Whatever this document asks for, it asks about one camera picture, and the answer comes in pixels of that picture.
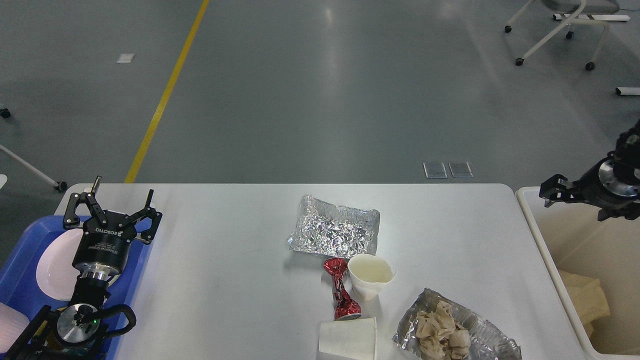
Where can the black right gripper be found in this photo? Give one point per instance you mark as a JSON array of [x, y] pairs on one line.
[[610, 185]]

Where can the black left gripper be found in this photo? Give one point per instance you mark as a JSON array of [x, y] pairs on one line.
[[104, 245]]

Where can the pink plate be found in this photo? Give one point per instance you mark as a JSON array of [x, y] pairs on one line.
[[55, 273]]

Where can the brown paper bag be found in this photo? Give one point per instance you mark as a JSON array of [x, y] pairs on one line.
[[588, 298]]

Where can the foil with tissue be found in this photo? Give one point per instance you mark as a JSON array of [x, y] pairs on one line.
[[437, 328]]

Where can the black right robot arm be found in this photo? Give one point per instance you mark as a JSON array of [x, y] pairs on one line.
[[627, 150]]

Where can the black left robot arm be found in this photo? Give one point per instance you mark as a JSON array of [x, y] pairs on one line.
[[78, 330]]

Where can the beige plastic bin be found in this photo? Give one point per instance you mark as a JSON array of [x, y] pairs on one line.
[[570, 238]]

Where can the white chair base left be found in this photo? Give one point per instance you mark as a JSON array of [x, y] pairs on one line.
[[59, 186]]

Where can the white bar on floor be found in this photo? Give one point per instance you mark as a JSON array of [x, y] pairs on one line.
[[627, 91]]

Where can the white office chair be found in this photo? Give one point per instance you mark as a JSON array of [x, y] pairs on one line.
[[576, 12]]

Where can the crumpled aluminium foil sheet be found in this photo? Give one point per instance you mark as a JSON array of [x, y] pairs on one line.
[[336, 231]]

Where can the crumpled white paper cup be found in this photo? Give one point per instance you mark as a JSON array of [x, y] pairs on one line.
[[369, 275]]

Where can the red foil wrapper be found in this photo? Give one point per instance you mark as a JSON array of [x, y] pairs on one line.
[[345, 307]]

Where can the white paper cup lying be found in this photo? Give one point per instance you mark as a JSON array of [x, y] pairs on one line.
[[354, 339]]

